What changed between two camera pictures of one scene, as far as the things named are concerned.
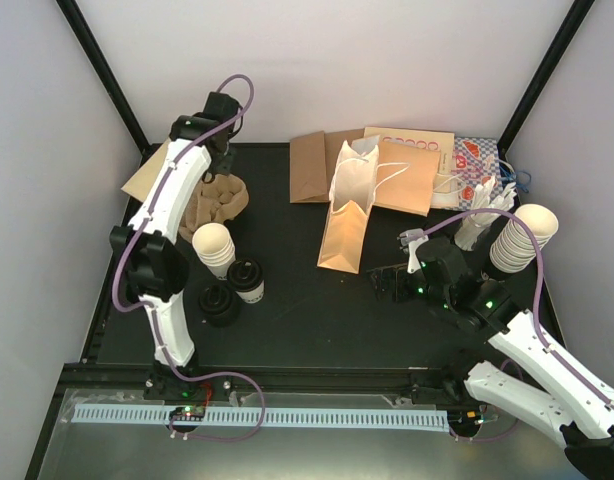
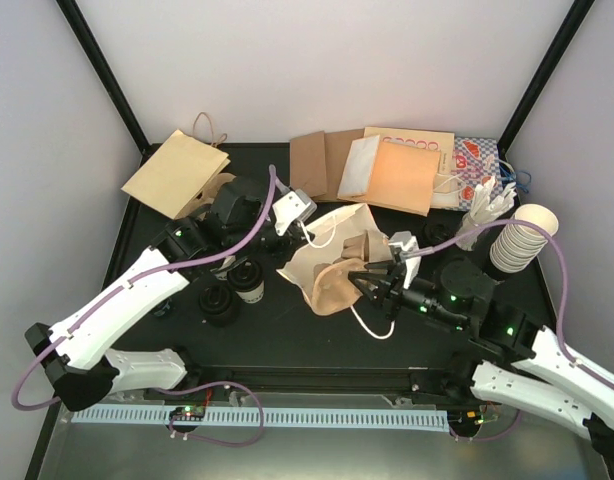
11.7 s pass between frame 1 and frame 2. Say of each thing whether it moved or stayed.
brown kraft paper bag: stayed
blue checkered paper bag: stayed
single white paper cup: stayed
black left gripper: moved
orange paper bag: moved
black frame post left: stayed
